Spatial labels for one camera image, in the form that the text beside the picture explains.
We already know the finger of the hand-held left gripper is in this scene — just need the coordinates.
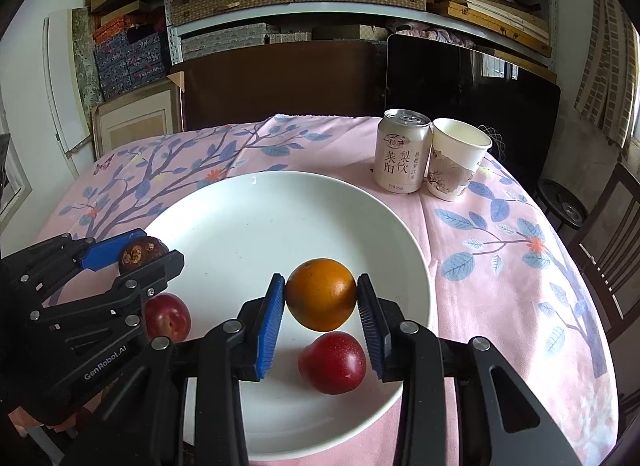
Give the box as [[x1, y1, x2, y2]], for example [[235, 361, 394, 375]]
[[30, 248, 186, 347], [10, 228, 148, 307]]

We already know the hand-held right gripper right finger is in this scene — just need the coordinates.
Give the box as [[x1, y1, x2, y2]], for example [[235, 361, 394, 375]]
[[356, 273, 583, 466]]

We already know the pink printed tablecloth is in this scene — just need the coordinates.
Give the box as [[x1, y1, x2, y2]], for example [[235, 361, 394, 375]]
[[0, 113, 621, 466]]

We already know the white plate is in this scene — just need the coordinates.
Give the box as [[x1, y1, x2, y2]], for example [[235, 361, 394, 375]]
[[137, 171, 434, 464]]

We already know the green marbled board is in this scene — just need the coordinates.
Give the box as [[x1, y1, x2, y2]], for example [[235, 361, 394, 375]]
[[72, 8, 103, 111]]

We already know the wooden picture frame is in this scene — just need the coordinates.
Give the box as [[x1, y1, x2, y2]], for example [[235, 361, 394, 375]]
[[91, 80, 183, 159]]

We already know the brown wooden board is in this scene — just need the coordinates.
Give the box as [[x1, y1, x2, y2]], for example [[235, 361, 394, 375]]
[[167, 40, 388, 131]]

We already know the white board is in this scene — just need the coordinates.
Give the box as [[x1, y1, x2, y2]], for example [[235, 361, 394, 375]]
[[42, 8, 96, 179]]

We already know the brick pattern curtain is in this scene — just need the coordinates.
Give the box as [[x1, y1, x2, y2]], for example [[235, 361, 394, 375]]
[[575, 0, 640, 144]]

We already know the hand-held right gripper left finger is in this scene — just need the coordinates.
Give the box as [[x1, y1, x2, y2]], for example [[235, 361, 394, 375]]
[[87, 273, 287, 466]]

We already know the orange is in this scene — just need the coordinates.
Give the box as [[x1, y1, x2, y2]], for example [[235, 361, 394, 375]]
[[285, 258, 358, 332]]

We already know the shiny red plum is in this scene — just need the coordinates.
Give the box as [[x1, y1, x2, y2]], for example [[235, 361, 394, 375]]
[[298, 331, 368, 395], [144, 292, 192, 344]]

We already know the black monitor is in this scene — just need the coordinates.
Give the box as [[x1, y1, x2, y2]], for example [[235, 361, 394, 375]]
[[385, 34, 562, 191]]

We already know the dark purple mangosteen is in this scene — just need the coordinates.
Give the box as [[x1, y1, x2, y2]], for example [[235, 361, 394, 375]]
[[118, 237, 171, 275]]

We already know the white paper cup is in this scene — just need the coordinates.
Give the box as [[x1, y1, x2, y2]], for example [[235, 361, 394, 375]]
[[426, 118, 493, 202]]

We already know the black wire mesh cover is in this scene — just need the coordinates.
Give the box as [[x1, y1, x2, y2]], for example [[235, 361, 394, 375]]
[[477, 125, 507, 159]]

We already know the stack of blue floral boxes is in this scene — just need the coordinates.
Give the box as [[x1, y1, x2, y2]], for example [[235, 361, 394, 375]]
[[92, 16, 166, 101]]

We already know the beige drink can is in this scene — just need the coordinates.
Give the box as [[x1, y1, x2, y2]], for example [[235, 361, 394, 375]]
[[374, 108, 432, 193]]

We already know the white metal shelf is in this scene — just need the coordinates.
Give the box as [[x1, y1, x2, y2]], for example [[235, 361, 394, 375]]
[[162, 0, 558, 66]]

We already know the black round stool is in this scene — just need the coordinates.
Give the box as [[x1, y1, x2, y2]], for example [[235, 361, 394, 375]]
[[536, 178, 588, 231]]

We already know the dark wooden chair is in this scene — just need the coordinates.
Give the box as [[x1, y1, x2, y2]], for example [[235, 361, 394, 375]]
[[567, 163, 640, 341]]

